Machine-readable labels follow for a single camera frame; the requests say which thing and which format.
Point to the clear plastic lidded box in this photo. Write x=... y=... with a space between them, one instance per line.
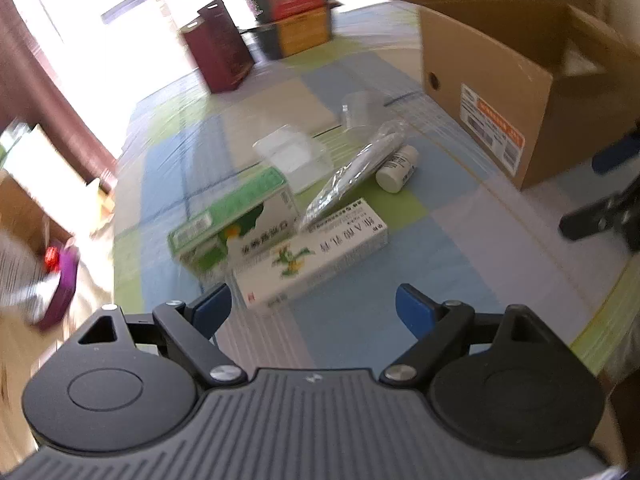
x=300 y=158

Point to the cardboard boxes on floor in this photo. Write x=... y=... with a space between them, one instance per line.
x=24 y=219

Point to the green white spray box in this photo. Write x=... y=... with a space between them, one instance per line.
x=258 y=214

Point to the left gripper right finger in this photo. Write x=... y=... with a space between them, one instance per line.
x=440 y=331

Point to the dark red gift box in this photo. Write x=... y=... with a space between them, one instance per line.
x=217 y=48

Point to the bagged white small parts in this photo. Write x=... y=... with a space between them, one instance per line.
x=575 y=63

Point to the pink brown curtain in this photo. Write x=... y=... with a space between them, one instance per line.
x=29 y=94

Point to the small white pill bottle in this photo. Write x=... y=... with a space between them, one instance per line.
x=397 y=170

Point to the white parrot ointment box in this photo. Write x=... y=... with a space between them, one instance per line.
x=289 y=269

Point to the checked plastic tablecloth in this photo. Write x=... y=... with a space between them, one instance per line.
x=457 y=230

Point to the clear plastic cup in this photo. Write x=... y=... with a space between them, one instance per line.
x=363 y=113

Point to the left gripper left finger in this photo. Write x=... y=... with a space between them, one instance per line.
x=188 y=329

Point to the orange label food bowl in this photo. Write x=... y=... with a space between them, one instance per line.
x=295 y=34

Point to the purple box on floor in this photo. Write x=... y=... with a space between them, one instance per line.
x=61 y=265

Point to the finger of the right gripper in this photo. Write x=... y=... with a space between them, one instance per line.
x=611 y=214
x=616 y=154

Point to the long plastic item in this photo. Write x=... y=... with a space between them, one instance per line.
x=388 y=140

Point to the brown cardboard box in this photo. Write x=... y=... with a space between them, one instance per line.
x=495 y=67

